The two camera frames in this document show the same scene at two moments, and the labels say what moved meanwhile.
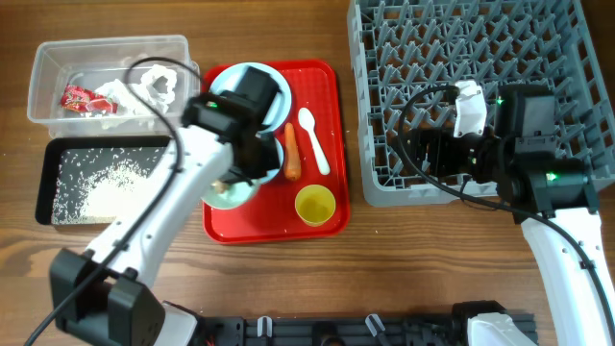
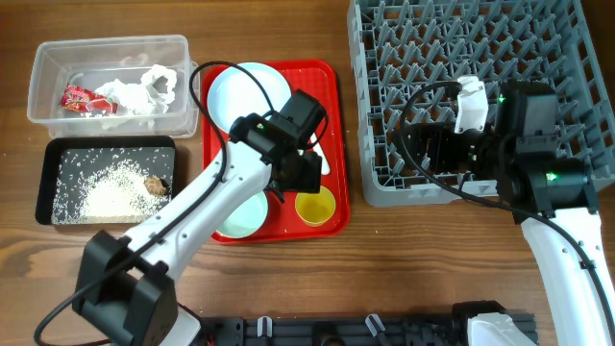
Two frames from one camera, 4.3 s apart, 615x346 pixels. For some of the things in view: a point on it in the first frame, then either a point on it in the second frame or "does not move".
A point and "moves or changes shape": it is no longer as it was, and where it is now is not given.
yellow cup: (314, 205) does not move
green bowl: (233, 194) moves or changes shape
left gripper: (272, 162) → (310, 179)
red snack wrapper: (75, 98) does not move
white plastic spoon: (307, 121) does not move
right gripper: (424, 154) does not move
